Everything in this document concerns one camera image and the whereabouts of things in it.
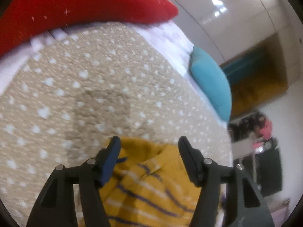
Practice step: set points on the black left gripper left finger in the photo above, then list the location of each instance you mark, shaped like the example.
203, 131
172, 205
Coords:
73, 192

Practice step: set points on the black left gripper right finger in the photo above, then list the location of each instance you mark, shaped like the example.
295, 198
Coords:
245, 205

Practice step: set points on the yellow striped knit sweater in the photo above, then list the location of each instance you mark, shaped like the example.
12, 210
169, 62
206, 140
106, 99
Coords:
149, 186

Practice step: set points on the pink clothes pile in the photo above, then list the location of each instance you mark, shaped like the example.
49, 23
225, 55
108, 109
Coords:
262, 132

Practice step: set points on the white shelf unit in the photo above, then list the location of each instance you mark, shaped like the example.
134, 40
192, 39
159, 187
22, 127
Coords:
264, 163

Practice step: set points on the beige white-dotted quilt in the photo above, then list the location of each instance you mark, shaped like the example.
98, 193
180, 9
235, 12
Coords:
67, 102

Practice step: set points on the teal pillow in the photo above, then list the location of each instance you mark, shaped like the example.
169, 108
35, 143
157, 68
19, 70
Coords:
212, 81

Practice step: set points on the brown wooden door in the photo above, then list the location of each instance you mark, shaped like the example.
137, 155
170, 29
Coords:
256, 76

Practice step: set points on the white glossy wardrobe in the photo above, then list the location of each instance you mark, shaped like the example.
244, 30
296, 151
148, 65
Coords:
226, 28

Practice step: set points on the red snowflake blanket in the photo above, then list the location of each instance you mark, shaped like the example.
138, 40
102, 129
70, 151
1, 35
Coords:
24, 19

